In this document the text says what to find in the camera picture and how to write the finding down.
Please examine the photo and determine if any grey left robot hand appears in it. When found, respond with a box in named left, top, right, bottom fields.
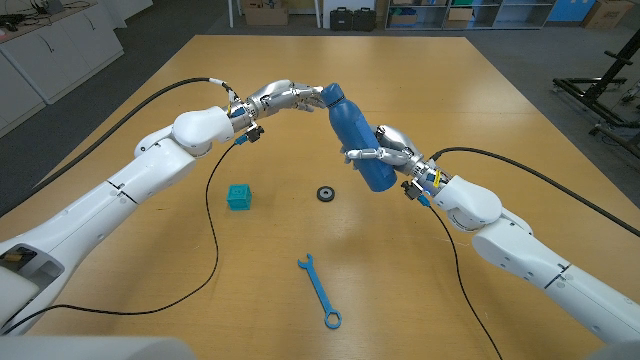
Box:
left=247, top=78, right=329, bottom=121

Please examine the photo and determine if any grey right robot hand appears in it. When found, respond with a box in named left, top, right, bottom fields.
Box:
left=342, top=124, right=431, bottom=179

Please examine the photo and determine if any blue bottle cap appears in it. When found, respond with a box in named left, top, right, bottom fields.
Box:
left=320, top=82, right=348, bottom=108

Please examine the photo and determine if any blue metal bottle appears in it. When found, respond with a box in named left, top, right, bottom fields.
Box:
left=327, top=97, right=399, bottom=193

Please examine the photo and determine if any teal toy block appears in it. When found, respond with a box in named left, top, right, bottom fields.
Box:
left=226, top=183, right=253, bottom=212

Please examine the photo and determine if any blue plastic wrench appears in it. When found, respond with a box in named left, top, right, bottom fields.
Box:
left=297, top=253, right=343, bottom=330

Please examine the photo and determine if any wide cardboard box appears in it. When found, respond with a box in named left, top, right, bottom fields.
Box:
left=243, top=0, right=290, bottom=27

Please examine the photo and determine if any black equipment case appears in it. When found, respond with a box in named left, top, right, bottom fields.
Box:
left=329, top=6, right=354, bottom=32
left=352, top=6, right=377, bottom=33

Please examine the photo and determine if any small cardboard box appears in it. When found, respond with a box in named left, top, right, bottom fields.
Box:
left=443, top=7, right=475, bottom=30

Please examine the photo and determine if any grey shelf unit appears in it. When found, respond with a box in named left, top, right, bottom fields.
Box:
left=384, top=0, right=557, bottom=31

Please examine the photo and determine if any white cabinet row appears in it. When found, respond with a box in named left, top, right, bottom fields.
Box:
left=0, top=0, right=125, bottom=139

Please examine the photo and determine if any black metal stand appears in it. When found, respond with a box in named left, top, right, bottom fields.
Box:
left=552, top=29, right=640, bottom=161

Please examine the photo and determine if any cardboard box with print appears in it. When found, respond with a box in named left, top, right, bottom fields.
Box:
left=581, top=0, right=635, bottom=30

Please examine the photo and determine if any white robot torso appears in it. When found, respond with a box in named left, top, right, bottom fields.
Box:
left=0, top=335, right=196, bottom=360

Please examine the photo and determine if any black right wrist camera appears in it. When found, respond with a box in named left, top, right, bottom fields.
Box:
left=401, top=179, right=426, bottom=202

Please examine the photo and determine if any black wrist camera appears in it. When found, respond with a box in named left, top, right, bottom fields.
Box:
left=401, top=179, right=426, bottom=202
left=244, top=124, right=266, bottom=145

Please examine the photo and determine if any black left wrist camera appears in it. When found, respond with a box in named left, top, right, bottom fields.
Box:
left=244, top=124, right=266, bottom=145

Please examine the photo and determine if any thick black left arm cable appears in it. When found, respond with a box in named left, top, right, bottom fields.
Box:
left=0, top=76, right=240, bottom=219

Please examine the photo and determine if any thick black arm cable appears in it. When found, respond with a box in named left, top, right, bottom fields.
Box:
left=429, top=146, right=640, bottom=239
left=0, top=76, right=240, bottom=219

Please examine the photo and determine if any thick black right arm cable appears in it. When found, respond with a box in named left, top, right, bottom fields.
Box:
left=429, top=146, right=640, bottom=239

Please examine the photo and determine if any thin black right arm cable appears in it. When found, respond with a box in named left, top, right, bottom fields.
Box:
left=424, top=202, right=504, bottom=360

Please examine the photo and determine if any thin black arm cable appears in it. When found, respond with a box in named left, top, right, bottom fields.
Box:
left=424, top=202, right=504, bottom=360
left=0, top=142, right=239, bottom=336

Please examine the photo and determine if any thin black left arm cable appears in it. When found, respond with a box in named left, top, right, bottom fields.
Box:
left=0, top=142, right=239, bottom=336

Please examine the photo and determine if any blue wall panel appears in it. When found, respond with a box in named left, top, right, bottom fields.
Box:
left=547, top=0, right=594, bottom=23

